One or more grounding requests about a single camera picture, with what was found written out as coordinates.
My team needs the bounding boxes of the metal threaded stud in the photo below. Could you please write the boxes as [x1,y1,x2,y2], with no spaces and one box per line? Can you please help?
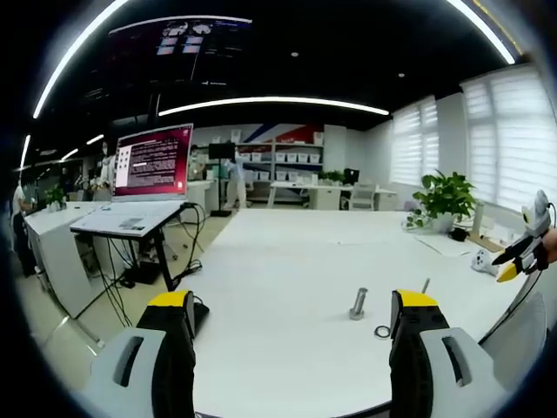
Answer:
[348,287,370,322]

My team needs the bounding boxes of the white game controller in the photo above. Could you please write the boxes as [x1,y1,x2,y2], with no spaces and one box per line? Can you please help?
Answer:
[470,248,500,277]

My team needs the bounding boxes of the white side cabinet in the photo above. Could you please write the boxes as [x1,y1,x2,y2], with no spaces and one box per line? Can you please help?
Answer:
[23,200,115,319]

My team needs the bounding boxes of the long ceiling light strip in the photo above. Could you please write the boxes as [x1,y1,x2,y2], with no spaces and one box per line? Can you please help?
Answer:
[158,96,391,118]

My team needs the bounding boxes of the black cables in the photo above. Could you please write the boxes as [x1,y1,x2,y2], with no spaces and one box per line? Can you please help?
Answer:
[97,202,205,327]

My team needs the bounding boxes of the shelf with white bins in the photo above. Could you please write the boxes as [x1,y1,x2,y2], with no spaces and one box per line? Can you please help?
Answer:
[234,125,326,204]

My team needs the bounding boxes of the white office chair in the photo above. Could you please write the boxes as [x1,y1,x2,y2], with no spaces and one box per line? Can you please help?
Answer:
[349,182,379,212]

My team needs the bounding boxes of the green potted plant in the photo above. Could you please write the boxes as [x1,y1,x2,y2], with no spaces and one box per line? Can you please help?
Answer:
[406,170,479,233]

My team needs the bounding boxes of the curved ceiling light strip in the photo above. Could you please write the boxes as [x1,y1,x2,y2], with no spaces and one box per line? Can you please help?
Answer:
[32,0,132,119]
[447,0,518,66]

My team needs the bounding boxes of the person's right hand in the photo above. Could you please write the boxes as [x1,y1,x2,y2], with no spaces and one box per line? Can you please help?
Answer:
[541,226,557,266]

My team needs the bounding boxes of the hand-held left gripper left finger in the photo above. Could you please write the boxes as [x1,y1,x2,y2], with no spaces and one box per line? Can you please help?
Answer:
[84,290,198,418]

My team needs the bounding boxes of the white window blinds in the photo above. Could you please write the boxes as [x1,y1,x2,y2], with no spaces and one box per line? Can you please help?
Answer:
[390,96,441,187]
[460,64,557,212]

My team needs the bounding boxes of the white background desk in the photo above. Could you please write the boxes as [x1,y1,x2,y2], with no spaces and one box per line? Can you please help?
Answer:
[265,180,398,212]

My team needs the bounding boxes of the small green desk plant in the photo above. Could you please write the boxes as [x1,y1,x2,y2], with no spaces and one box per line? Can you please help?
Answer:
[44,185,67,213]

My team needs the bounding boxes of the black monitor on stand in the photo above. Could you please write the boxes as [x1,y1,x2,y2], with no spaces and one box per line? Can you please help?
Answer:
[207,141,238,218]

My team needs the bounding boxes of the open white laptop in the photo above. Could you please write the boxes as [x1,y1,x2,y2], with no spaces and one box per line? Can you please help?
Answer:
[69,123,194,239]

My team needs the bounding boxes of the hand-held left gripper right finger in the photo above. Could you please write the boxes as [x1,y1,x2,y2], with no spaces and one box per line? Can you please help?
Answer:
[388,288,511,418]

